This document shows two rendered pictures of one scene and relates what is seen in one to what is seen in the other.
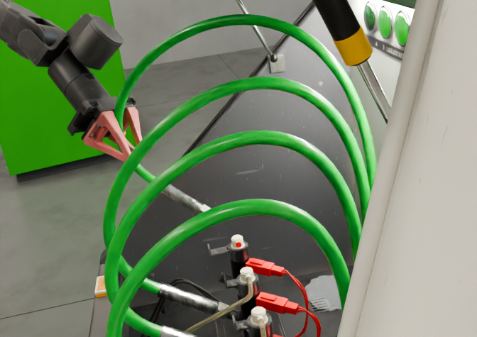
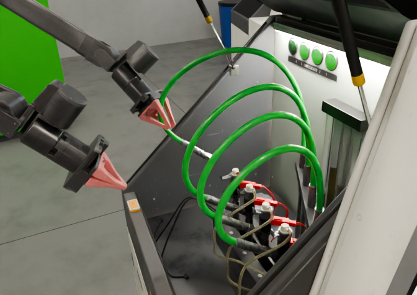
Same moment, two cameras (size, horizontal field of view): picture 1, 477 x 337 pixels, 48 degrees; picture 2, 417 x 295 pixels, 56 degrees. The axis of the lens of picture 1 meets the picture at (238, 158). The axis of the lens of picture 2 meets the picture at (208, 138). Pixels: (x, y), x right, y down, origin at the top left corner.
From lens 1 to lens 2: 0.35 m
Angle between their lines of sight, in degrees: 13
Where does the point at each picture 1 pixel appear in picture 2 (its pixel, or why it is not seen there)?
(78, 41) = (134, 57)
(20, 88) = not seen: outside the picture
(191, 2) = (97, 11)
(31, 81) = not seen: outside the picture
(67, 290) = (38, 223)
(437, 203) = (408, 140)
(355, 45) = (361, 78)
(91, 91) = (143, 87)
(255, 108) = (221, 95)
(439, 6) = (402, 67)
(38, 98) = not seen: outside the picture
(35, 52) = (107, 63)
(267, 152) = (226, 122)
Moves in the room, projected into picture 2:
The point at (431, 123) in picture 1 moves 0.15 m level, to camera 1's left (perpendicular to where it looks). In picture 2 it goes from (403, 111) to (304, 127)
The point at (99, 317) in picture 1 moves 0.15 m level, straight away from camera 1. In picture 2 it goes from (138, 223) to (116, 199)
